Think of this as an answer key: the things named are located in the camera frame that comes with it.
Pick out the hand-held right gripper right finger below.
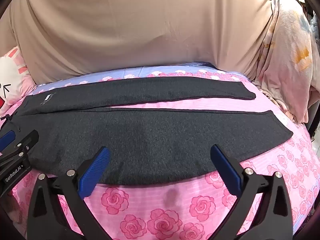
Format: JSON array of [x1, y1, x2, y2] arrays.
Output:
[[207, 144, 293, 240]]

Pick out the beige cloth cover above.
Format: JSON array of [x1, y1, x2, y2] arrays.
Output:
[[0, 0, 278, 84]]

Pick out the white rabbit print pillow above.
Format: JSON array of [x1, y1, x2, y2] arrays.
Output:
[[0, 45, 37, 117]]

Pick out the pink rose print bedsheet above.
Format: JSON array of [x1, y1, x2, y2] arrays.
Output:
[[0, 64, 320, 240]]

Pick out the dark grey pants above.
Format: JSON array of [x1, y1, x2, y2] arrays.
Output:
[[0, 76, 293, 186]]

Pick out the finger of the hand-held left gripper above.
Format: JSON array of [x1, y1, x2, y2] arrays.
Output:
[[0, 129, 16, 153], [0, 130, 40, 167]]

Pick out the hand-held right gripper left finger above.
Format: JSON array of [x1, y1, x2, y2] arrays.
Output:
[[27, 146, 118, 240]]

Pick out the pastel printed blanket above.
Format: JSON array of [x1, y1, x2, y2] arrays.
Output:
[[252, 0, 320, 125]]

